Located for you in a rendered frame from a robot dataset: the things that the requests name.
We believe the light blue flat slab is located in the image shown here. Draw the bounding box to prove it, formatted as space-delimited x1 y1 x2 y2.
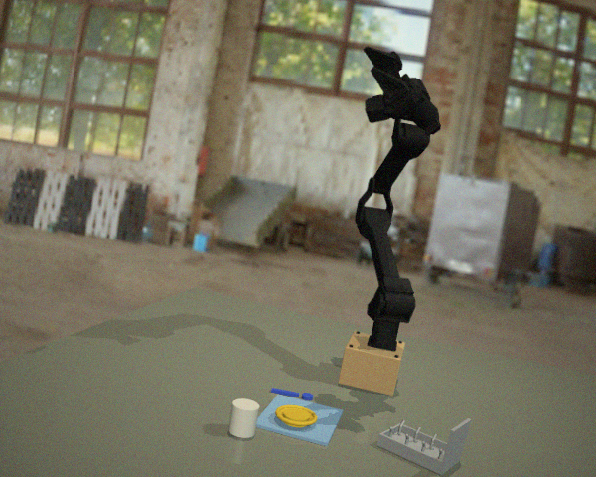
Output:
257 395 343 446

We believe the beige cylinder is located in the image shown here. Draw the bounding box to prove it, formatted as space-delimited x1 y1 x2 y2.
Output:
228 398 259 438

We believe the grey dish rack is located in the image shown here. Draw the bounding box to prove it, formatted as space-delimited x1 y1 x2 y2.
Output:
377 418 472 475

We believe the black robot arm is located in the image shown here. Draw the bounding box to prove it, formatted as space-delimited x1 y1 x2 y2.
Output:
356 78 441 351

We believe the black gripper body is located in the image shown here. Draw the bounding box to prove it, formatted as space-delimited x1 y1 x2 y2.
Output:
383 54 426 119

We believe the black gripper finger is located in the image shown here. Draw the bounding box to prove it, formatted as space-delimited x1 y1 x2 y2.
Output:
370 67 409 107
364 46 397 70

